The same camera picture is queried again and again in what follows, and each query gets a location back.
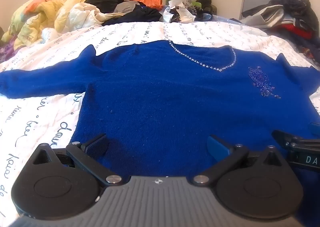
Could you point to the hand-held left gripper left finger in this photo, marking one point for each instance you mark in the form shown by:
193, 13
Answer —
98, 146

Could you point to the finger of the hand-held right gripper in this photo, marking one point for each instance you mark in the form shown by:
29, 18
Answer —
283, 138
315, 128

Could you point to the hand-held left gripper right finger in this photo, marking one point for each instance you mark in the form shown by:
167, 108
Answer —
218, 147

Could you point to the blue knit sweater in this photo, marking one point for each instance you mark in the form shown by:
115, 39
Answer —
162, 107

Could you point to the white script-print bed cover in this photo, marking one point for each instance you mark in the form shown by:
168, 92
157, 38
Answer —
35, 122

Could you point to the dark patterned cloth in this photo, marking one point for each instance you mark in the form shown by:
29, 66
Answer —
310, 53

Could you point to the red garment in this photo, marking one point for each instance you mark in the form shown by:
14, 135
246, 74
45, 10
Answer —
298, 30

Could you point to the dark jacket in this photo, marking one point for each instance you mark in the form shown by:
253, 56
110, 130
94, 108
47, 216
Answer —
292, 4

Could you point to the white quilted garment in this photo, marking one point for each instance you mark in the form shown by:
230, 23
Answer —
85, 15

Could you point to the dark navy garment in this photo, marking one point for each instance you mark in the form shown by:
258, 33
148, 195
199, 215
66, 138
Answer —
140, 15

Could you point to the white plastic bags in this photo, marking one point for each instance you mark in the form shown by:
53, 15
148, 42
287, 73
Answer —
181, 14

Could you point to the grey board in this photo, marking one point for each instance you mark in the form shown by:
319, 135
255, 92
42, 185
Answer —
252, 1

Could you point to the grey garment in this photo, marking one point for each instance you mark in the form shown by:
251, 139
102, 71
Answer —
126, 6

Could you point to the dark olive plush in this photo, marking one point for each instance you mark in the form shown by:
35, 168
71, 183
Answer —
206, 3

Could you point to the yellow floral quilt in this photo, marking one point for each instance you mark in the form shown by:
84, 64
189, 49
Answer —
35, 14

